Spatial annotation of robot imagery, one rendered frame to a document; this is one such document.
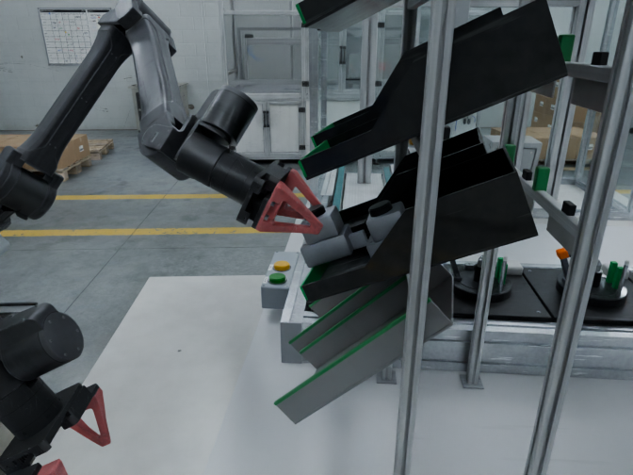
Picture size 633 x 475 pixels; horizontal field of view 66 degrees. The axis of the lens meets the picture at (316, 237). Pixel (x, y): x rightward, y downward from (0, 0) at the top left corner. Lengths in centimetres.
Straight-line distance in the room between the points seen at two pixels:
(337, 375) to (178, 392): 44
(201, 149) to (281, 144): 570
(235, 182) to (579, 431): 74
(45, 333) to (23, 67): 963
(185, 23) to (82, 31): 173
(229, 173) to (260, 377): 53
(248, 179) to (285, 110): 565
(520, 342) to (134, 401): 77
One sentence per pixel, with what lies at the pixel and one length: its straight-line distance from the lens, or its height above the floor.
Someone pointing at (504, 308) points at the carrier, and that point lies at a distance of 111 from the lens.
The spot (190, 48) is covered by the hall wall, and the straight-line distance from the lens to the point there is 916.
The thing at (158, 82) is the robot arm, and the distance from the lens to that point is 81.
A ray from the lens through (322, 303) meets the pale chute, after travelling 93.
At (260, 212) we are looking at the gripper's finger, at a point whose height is 130.
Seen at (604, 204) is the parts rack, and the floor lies 134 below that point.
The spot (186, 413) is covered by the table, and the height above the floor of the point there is 86.
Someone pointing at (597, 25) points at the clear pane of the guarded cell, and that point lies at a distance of 255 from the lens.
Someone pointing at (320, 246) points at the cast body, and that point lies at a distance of 62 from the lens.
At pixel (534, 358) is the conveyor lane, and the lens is 110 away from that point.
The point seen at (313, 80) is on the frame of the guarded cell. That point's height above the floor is 136.
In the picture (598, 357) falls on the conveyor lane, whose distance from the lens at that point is 114.
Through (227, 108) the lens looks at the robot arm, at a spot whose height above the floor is 141.
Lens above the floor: 149
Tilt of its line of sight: 22 degrees down
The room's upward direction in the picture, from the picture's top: straight up
